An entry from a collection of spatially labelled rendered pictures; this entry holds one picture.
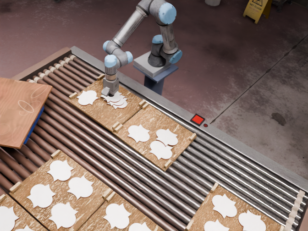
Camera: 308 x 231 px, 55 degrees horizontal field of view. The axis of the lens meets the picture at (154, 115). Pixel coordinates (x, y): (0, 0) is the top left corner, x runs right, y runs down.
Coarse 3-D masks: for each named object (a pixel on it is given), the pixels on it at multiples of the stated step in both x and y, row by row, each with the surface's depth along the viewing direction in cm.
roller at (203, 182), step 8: (40, 72) 217; (48, 80) 213; (56, 88) 210; (64, 88) 208; (176, 168) 176; (184, 168) 175; (192, 176) 172; (200, 176) 172; (200, 184) 171; (208, 184) 169
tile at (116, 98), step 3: (102, 90) 204; (117, 93) 204; (120, 93) 204; (102, 96) 200; (105, 96) 201; (108, 96) 201; (114, 96) 202; (117, 96) 202; (120, 96) 202; (105, 99) 200; (108, 99) 199; (111, 99) 199; (114, 99) 200; (117, 99) 200; (120, 99) 201; (108, 102) 198; (114, 102) 199
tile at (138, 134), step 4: (128, 128) 187; (132, 128) 187; (136, 128) 188; (140, 128) 188; (128, 132) 186; (132, 132) 185; (136, 132) 185; (140, 132) 186; (144, 132) 186; (128, 136) 183; (132, 136) 183; (136, 136) 184; (140, 136) 184; (144, 136) 184; (148, 136) 184; (136, 140) 181; (140, 140) 182; (144, 140) 182
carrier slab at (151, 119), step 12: (132, 120) 193; (144, 120) 194; (156, 120) 195; (168, 120) 196; (120, 132) 185; (180, 132) 190; (132, 144) 180; (144, 144) 181; (180, 144) 184; (144, 156) 176
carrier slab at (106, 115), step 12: (96, 84) 212; (96, 96) 204; (132, 96) 208; (84, 108) 196; (96, 108) 197; (108, 108) 198; (132, 108) 200; (96, 120) 190; (108, 120) 191; (120, 120) 192
